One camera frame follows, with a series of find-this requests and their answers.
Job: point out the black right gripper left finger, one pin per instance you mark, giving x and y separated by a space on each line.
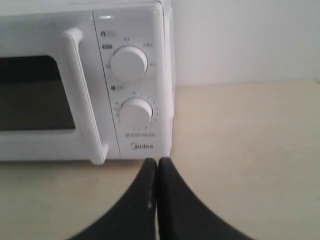
132 217

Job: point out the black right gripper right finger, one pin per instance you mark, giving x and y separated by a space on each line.
182 215

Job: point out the white microwave door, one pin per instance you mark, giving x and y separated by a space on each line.
54 100

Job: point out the white microwave oven body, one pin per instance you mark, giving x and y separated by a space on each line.
147 25

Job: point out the lower white timer knob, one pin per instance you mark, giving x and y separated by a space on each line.
135 113

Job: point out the upper white power knob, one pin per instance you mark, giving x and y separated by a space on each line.
129 64

